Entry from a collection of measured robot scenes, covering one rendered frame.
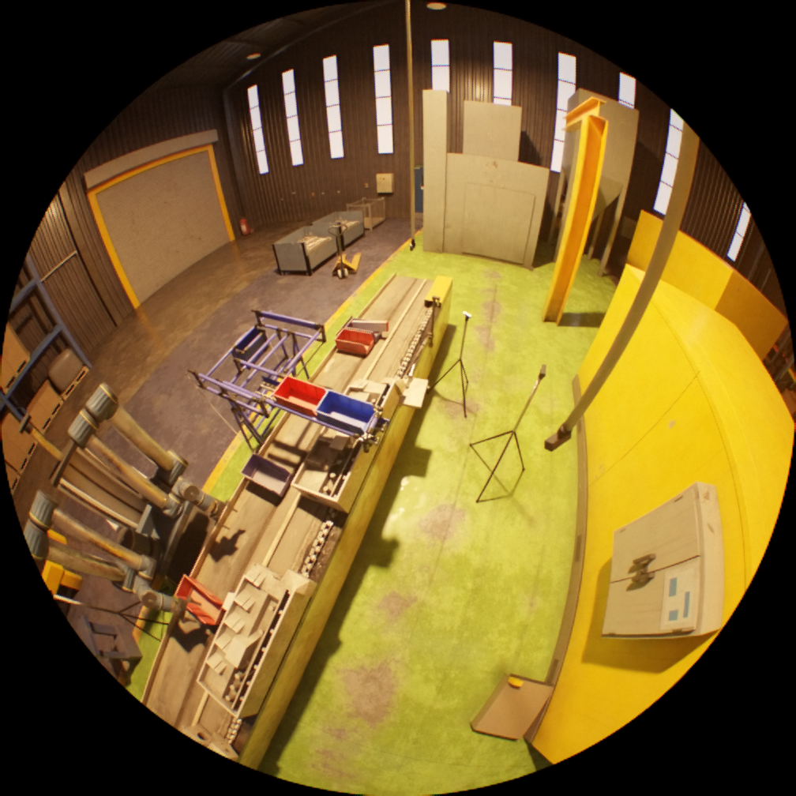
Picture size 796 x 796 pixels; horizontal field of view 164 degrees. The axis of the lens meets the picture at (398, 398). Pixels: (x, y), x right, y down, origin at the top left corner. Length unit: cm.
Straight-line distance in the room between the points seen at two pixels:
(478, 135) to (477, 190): 191
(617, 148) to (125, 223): 1432
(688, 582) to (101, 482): 342
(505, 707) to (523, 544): 152
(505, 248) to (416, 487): 590
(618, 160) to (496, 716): 979
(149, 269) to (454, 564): 1180
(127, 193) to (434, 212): 1005
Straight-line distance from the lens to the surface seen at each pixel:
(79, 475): 239
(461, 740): 298
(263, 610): 182
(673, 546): 165
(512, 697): 267
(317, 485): 180
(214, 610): 220
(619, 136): 875
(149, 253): 1173
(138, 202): 1181
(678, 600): 158
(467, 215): 702
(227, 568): 214
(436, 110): 705
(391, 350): 275
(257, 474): 222
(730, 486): 173
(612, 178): 859
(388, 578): 253
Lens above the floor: 252
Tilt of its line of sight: 50 degrees down
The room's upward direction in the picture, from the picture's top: 3 degrees counter-clockwise
